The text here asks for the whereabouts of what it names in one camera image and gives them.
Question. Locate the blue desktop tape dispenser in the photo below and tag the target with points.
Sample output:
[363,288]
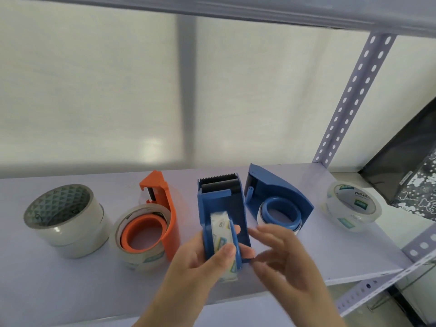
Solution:
[221,200]

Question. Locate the person's left hand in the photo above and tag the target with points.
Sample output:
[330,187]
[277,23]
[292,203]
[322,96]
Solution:
[185,269]

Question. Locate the black white-patterned bag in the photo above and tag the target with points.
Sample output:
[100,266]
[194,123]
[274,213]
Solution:
[420,197]

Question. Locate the perforated lavender shelf post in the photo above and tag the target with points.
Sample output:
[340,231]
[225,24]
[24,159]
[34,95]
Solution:
[354,91]

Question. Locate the person's right hand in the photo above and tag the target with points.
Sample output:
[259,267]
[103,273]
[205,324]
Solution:
[293,265]

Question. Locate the orange handheld tape cutter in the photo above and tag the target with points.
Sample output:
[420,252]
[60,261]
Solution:
[170,214]

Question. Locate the clear green-labelled tape roll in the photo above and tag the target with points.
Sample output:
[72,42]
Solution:
[340,216]

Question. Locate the person's left middle finger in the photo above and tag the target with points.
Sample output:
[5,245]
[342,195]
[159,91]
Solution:
[248,253]

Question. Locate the person's right thumb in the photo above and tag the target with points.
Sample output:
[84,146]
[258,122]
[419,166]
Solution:
[269,277]

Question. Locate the blue handheld tape cutter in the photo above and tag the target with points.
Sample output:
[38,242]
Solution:
[272,187]

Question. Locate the perforated lavender shelf rail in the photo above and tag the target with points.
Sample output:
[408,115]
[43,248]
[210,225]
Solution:
[381,286]

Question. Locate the person's left thumb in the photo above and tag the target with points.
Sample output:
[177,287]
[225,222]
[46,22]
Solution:
[221,257]

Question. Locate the lavender metal shelf beam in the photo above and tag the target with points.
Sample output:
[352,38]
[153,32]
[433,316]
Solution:
[272,6]

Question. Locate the person's right forearm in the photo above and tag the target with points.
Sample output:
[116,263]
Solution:
[322,318]

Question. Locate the white tape roll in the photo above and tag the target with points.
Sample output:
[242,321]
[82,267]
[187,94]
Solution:
[260,216]

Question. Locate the person's left forearm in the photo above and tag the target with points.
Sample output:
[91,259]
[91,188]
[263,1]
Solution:
[170,315]

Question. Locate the short perforated lavender bracket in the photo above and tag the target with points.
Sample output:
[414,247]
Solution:
[422,245]

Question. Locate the clear packing tape roll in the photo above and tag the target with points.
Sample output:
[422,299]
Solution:
[136,262]

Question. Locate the wide grey-white tape roll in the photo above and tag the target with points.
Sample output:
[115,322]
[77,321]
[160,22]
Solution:
[87,250]
[68,231]

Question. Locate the glossy black bag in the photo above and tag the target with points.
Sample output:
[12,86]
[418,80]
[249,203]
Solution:
[402,156]

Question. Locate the narrow clear tape roll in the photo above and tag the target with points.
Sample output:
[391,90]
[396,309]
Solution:
[219,231]

